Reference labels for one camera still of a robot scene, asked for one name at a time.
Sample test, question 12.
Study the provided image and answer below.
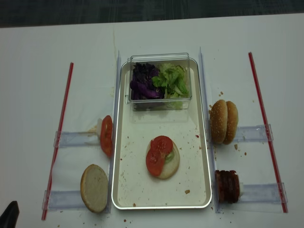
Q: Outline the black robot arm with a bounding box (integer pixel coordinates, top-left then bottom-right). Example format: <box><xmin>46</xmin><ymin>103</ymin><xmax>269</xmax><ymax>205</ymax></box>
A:
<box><xmin>0</xmin><ymin>201</ymin><xmax>19</xmax><ymax>228</ymax></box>

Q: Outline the upper tomato slice on bun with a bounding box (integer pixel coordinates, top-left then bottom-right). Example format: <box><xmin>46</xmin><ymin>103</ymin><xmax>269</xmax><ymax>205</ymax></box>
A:
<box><xmin>150</xmin><ymin>135</ymin><xmax>173</xmax><ymax>155</ymax></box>

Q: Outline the tomato slice on bun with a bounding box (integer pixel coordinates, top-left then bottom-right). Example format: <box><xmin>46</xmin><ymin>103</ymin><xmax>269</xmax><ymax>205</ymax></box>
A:
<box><xmin>146</xmin><ymin>149</ymin><xmax>165</xmax><ymax>177</ymax></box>
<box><xmin>150</xmin><ymin>135</ymin><xmax>173</xmax><ymax>155</ymax></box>

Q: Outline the green lettuce pile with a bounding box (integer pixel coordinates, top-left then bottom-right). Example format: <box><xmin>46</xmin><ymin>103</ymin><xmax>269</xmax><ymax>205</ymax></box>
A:
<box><xmin>152</xmin><ymin>63</ymin><xmax>189</xmax><ymax>99</ymax></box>

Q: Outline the lower tomato slice on bun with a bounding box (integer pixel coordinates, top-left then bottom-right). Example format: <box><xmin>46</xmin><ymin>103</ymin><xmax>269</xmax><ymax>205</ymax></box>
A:
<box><xmin>146</xmin><ymin>149</ymin><xmax>165</xmax><ymax>177</ymax></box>

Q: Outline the green lettuce bit on bun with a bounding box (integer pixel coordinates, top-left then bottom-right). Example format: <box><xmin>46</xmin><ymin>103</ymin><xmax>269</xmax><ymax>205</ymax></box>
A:
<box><xmin>165</xmin><ymin>151</ymin><xmax>174</xmax><ymax>164</ymax></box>

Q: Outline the upright tomato slice left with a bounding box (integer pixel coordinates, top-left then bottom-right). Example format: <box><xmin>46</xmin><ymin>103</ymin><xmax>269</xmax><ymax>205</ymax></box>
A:
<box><xmin>100</xmin><ymin>115</ymin><xmax>113</xmax><ymax>158</ymax></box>

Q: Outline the white spacer behind tomato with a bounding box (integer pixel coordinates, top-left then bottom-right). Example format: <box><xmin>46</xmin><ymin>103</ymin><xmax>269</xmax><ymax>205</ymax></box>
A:
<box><xmin>95</xmin><ymin>118</ymin><xmax>103</xmax><ymax>139</ymax></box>

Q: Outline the stack of meat patties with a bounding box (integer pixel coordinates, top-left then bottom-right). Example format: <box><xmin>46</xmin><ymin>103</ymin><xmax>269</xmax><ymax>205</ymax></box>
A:
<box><xmin>215</xmin><ymin>170</ymin><xmax>240</xmax><ymax>203</ymax></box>

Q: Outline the white spacer behind patties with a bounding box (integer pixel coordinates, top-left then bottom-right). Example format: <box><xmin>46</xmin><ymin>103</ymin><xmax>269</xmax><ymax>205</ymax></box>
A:
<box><xmin>238</xmin><ymin>182</ymin><xmax>244</xmax><ymax>198</ymax></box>

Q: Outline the purple cabbage leaves pile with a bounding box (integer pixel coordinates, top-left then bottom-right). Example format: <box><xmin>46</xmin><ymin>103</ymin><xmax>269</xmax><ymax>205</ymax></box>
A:
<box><xmin>130</xmin><ymin>63</ymin><xmax>164</xmax><ymax>100</ymax></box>

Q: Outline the clear plastic salad container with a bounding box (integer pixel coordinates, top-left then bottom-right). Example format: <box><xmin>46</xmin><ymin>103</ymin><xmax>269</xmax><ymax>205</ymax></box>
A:
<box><xmin>125</xmin><ymin>53</ymin><xmax>192</xmax><ymax>111</ymax></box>

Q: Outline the bottom bun on tray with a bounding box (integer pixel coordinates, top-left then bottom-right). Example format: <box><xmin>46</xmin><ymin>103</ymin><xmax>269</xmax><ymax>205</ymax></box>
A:
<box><xmin>146</xmin><ymin>140</ymin><xmax>180</xmax><ymax>180</ymax></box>

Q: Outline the sesame bun front right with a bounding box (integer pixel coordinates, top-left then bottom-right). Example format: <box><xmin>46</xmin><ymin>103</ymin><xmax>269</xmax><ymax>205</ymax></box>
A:
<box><xmin>209</xmin><ymin>99</ymin><xmax>228</xmax><ymax>144</ymax></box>

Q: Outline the sesame bun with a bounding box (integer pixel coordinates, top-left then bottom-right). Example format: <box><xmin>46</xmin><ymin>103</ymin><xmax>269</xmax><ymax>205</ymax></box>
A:
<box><xmin>223</xmin><ymin>101</ymin><xmax>238</xmax><ymax>145</ymax></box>
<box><xmin>209</xmin><ymin>99</ymin><xmax>228</xmax><ymax>144</ymax></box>

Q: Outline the cream rectangular tray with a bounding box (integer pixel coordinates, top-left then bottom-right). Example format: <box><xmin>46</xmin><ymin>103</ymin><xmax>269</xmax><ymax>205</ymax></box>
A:
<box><xmin>111</xmin><ymin>58</ymin><xmax>212</xmax><ymax>209</ymax></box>

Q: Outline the sesame bun rear right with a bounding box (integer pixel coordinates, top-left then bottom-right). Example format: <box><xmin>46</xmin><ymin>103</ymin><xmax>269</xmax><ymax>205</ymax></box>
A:
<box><xmin>223</xmin><ymin>101</ymin><xmax>238</xmax><ymax>145</ymax></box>

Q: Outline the clear holder upper left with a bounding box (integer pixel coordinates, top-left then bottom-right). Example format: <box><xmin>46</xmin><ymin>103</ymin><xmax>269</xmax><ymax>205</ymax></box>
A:
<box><xmin>54</xmin><ymin>132</ymin><xmax>100</xmax><ymax>148</ymax></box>

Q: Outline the clear holder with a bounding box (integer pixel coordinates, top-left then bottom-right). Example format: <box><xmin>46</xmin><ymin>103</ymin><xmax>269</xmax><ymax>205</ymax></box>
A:
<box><xmin>42</xmin><ymin>190</ymin><xmax>86</xmax><ymax>210</ymax></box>
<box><xmin>54</xmin><ymin>132</ymin><xmax>100</xmax><ymax>148</ymax></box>
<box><xmin>233</xmin><ymin>124</ymin><xmax>273</xmax><ymax>143</ymax></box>
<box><xmin>238</xmin><ymin>183</ymin><xmax>288</xmax><ymax>204</ymax></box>

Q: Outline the upright bun half left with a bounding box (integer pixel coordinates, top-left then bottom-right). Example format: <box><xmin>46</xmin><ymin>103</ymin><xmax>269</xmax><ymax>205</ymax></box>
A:
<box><xmin>80</xmin><ymin>164</ymin><xmax>108</xmax><ymax>213</ymax></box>

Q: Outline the clear holder upper right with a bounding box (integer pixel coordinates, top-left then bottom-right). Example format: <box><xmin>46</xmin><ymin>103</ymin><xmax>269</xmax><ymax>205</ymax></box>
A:
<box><xmin>233</xmin><ymin>124</ymin><xmax>273</xmax><ymax>143</ymax></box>

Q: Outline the right red strip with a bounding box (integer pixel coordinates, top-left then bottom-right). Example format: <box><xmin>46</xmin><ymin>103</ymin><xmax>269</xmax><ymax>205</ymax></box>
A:
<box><xmin>248</xmin><ymin>52</ymin><xmax>288</xmax><ymax>213</ymax></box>

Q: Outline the red strip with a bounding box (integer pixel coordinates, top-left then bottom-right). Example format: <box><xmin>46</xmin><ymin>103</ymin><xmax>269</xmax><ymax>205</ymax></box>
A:
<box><xmin>41</xmin><ymin>62</ymin><xmax>74</xmax><ymax>221</ymax></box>
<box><xmin>248</xmin><ymin>52</ymin><xmax>288</xmax><ymax>213</ymax></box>

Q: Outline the clear holder lower left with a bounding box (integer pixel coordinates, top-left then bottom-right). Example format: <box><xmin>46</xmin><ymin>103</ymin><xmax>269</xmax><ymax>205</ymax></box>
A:
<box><xmin>42</xmin><ymin>190</ymin><xmax>86</xmax><ymax>210</ymax></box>

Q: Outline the clear holder lower right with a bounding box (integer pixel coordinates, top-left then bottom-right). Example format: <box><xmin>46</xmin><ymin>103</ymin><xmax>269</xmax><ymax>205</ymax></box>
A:
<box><xmin>238</xmin><ymin>183</ymin><xmax>288</xmax><ymax>204</ymax></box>

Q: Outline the left red strip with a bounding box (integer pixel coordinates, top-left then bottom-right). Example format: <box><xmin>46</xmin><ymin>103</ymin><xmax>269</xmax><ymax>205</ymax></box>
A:
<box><xmin>41</xmin><ymin>62</ymin><xmax>74</xmax><ymax>221</ymax></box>

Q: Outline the left clear vertical rail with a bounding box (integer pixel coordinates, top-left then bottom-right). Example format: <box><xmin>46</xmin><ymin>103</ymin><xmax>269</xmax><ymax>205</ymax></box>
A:
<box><xmin>105</xmin><ymin>51</ymin><xmax>121</xmax><ymax>214</ymax></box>

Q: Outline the clear vertical rail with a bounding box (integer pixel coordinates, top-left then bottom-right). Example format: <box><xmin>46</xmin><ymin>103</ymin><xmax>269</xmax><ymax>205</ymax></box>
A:
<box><xmin>199</xmin><ymin>47</ymin><xmax>222</xmax><ymax>214</ymax></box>
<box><xmin>105</xmin><ymin>51</ymin><xmax>121</xmax><ymax>214</ymax></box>

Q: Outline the right clear vertical rail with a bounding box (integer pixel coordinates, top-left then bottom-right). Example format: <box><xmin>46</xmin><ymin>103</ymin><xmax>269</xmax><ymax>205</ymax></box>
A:
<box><xmin>199</xmin><ymin>47</ymin><xmax>222</xmax><ymax>214</ymax></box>

